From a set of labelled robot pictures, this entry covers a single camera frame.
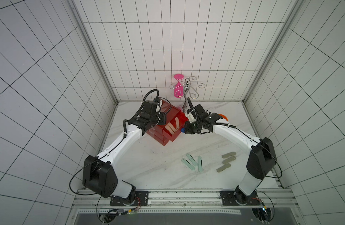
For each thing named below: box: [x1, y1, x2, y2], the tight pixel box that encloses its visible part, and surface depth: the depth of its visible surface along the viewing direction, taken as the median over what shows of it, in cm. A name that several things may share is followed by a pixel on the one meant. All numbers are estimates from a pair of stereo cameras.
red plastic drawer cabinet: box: [146, 99, 188, 146], surface depth 86 cm
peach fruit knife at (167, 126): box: [164, 124, 175, 135], surface depth 85 cm
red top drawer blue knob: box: [162, 110, 189, 143], surface depth 85 cm
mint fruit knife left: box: [181, 157, 196, 171], surface depth 87 cm
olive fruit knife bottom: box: [216, 163, 232, 173], surface depth 86 cm
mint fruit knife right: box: [197, 156, 203, 173], surface depth 86 cm
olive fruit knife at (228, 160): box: [222, 156, 237, 165], surface depth 89 cm
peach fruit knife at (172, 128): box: [166, 121, 177, 134], surface depth 85 cm
